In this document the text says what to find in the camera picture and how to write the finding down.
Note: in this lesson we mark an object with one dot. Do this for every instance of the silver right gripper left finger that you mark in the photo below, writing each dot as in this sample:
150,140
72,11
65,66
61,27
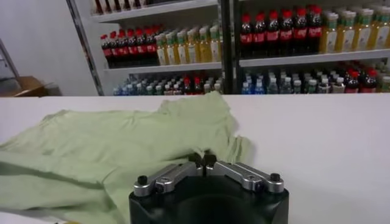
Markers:
170,179

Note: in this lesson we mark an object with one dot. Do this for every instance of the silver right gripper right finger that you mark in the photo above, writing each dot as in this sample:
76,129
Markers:
243,178

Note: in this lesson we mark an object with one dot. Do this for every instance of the light green polo shirt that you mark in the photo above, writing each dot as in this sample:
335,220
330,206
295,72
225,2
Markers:
106,146

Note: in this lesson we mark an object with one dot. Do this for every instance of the small blue water bottle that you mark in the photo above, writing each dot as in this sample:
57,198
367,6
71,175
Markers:
245,88
116,91
259,87
124,91

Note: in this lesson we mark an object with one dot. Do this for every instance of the small dark drink bottle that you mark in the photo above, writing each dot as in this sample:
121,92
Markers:
176,89
338,85
323,86
167,89

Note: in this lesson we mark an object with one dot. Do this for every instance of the small tea bottle white label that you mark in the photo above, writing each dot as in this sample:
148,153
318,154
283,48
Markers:
158,90
149,90
312,86
297,87

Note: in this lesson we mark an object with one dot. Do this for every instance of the small yellow drink bottle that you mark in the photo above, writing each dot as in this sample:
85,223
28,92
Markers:
385,84
217,87
207,88

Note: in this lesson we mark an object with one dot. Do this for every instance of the small clear green water bottle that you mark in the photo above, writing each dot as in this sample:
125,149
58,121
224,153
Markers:
273,86
140,90
286,86
132,90

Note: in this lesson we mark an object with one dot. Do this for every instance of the small cola bottle red cap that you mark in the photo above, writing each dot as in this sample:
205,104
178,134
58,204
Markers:
186,86
352,82
368,82
197,86

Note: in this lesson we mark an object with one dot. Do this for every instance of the white beverage display cooler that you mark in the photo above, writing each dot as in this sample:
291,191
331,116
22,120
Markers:
95,51
236,76

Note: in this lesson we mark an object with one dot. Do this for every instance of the white cooler shelf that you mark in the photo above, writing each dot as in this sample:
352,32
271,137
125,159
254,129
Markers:
167,67
152,13
304,58

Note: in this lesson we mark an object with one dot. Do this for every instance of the yellow drink bottle pale cap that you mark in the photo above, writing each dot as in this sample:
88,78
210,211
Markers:
381,29
172,48
363,30
346,32
204,45
182,47
193,46
215,44
161,50
329,33

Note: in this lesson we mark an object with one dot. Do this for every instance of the black-framed glass cooler door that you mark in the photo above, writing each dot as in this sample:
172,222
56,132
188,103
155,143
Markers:
85,48

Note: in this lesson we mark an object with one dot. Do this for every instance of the open brown cardboard box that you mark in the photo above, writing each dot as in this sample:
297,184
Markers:
30,86

